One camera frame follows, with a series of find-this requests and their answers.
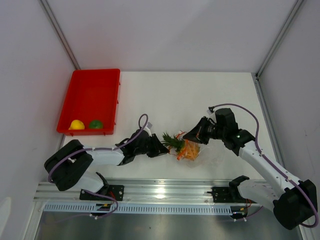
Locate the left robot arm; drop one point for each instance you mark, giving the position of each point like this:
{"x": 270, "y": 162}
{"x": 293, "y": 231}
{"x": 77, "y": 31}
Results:
{"x": 68, "y": 167}

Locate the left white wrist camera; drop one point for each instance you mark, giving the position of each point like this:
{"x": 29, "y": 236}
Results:
{"x": 148, "y": 128}

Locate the white slotted cable duct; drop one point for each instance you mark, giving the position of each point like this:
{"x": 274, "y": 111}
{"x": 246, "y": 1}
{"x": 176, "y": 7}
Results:
{"x": 130, "y": 208}

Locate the aluminium mounting rail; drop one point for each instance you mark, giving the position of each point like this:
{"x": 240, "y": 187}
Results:
{"x": 143, "y": 191}

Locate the green toy lime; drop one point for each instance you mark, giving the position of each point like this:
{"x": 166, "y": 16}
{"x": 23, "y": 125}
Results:
{"x": 95, "y": 124}

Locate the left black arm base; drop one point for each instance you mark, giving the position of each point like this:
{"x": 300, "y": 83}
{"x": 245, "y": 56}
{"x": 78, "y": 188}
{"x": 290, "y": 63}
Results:
{"x": 94, "y": 187}

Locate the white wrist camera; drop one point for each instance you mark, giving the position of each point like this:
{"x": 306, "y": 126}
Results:
{"x": 148, "y": 128}
{"x": 211, "y": 113}

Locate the clear zip top bag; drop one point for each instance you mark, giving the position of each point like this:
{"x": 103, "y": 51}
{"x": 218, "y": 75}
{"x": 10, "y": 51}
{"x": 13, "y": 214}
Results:
{"x": 210, "y": 155}

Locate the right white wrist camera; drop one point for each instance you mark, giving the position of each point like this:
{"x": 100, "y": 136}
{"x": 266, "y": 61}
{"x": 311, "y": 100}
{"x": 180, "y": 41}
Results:
{"x": 211, "y": 113}

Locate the yellow toy lemon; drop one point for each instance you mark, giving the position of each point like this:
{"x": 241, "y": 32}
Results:
{"x": 76, "y": 125}

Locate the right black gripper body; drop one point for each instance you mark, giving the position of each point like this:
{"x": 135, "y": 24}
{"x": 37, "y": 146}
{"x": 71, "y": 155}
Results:
{"x": 217, "y": 132}

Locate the toy pineapple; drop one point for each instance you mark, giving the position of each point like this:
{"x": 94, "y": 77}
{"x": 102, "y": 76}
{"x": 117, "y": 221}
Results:
{"x": 183, "y": 149}

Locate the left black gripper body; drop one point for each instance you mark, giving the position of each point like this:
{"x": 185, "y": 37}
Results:
{"x": 144, "y": 149}

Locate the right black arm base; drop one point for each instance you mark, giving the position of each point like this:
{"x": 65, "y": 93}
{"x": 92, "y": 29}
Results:
{"x": 230, "y": 193}

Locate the red plastic bin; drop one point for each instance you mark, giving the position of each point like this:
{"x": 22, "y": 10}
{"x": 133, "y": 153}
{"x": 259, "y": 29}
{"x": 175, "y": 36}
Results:
{"x": 92, "y": 94}

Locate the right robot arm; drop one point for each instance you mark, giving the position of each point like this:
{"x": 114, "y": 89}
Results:
{"x": 292, "y": 201}

